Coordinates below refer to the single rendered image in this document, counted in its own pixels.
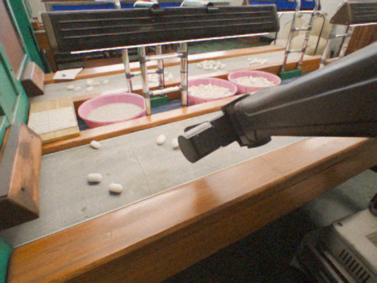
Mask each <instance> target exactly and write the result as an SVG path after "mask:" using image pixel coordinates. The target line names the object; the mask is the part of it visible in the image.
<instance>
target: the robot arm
mask: <svg viewBox="0 0 377 283"><path fill-rule="evenodd" d="M220 108H221V110H222V112H223V113H222V114H220V115H218V116H217V117H214V118H213V119H212V120H210V121H206V122H202V123H198V124H196V125H192V126H189V127H185V128H184V133H182V134H181V135H179V136H178V138H177V141H178V145H179V148H180V150H181V152H182V154H183V156H184V157H185V158H186V159H187V160H188V161H189V162H191V163H195V162H197V161H199V160H200V159H202V158H204V157H206V156H207V155H209V154H210V153H212V152H214V151H216V150H217V149H219V148H220V147H221V146H223V148H224V147H226V146H228V145H230V144H231V143H233V142H238V144H239V146H240V147H241V148H242V147H245V146H247V148H248V149H250V148H258V147H261V146H263V145H265V144H267V143H269V142H270V141H271V140H272V139H271V137H272V136H274V137H358V138H377V42H374V43H372V44H370V45H368V46H365V47H364V48H362V49H360V50H358V51H355V52H353V53H352V54H350V55H348V56H345V57H343V58H341V59H339V60H336V61H334V62H333V63H330V64H329V65H325V66H324V67H322V68H320V69H317V70H316V71H313V72H312V73H309V74H307V75H305V76H303V77H301V78H298V79H297V80H295V81H293V82H290V83H288V84H286V85H284V86H283V87H278V88H264V89H263V90H261V91H258V92H255V93H253V94H252V95H251V94H250V92H248V93H246V94H244V95H243V96H239V97H238V98H237V99H235V100H233V101H231V102H229V103H227V104H225V105H224V106H222V107H220Z"/></svg>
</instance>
